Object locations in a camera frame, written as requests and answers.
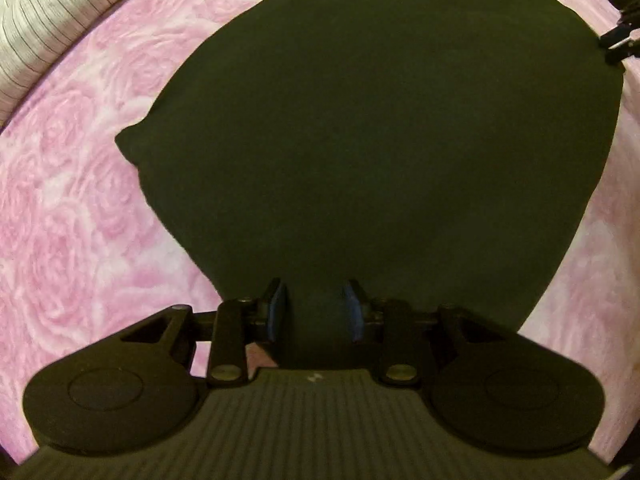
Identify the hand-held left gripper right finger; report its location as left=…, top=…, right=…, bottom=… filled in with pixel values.
left=340, top=279, right=520, bottom=388

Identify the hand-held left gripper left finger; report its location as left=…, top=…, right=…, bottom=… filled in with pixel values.
left=119, top=277, right=288, bottom=388

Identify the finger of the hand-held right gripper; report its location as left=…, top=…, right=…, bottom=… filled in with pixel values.
left=604, top=39, right=640, bottom=65
left=598, top=27, right=632, bottom=50

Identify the black garment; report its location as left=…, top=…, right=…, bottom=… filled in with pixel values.
left=114, top=0, right=624, bottom=369

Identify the pink floral bed blanket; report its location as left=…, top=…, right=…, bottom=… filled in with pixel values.
left=0, top=0, right=640, bottom=467

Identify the white striped duvet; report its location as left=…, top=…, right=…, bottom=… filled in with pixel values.
left=0, top=0, right=187, bottom=129

